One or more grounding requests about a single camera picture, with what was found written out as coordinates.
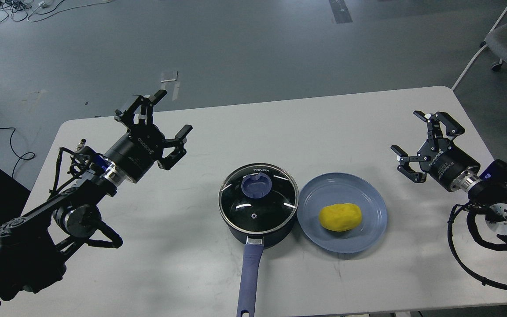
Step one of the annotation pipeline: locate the glass lid blue knob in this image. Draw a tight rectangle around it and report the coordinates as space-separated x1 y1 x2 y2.
218 163 300 234

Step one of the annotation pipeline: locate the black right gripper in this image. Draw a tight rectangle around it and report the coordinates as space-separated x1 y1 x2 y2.
391 111 480 192

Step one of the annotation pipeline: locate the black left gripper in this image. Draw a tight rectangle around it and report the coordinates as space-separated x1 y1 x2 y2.
104 90 193 183

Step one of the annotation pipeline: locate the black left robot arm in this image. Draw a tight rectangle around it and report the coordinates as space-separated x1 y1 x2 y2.
0 89 192 305

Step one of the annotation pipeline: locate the blue plate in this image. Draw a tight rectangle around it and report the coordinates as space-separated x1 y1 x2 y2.
298 173 388 254

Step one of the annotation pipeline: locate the black pot blue handle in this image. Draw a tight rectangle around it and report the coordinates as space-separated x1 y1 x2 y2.
218 163 300 317

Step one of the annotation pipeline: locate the cable bundle on floor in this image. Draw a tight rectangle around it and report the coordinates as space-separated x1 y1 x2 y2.
0 0 113 28

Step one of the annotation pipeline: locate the yellow potato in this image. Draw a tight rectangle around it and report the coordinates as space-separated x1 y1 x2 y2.
318 203 363 232

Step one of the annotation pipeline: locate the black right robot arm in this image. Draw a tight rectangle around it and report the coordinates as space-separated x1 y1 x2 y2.
391 111 507 291

